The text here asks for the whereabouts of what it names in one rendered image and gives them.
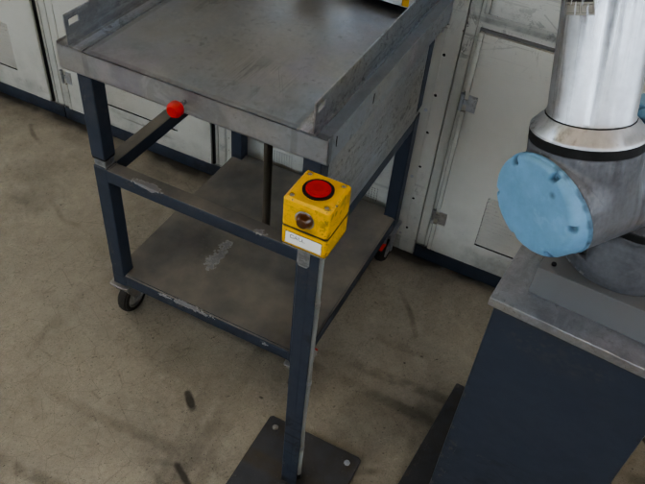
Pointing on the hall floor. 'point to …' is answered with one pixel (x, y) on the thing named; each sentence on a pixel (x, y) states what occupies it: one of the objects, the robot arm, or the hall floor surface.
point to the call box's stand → (298, 406)
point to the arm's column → (540, 413)
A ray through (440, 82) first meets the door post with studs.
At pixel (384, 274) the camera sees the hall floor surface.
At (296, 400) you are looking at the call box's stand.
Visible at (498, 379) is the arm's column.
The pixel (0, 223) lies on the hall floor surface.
